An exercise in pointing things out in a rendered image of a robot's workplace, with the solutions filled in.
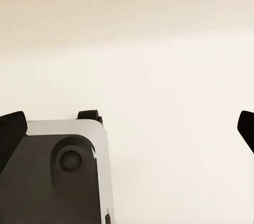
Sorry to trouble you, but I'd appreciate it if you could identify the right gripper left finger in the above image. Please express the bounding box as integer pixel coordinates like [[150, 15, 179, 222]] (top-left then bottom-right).
[[0, 111, 28, 174]]

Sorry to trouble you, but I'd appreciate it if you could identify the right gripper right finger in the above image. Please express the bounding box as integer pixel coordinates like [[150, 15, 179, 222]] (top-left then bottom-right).
[[237, 110, 254, 153]]

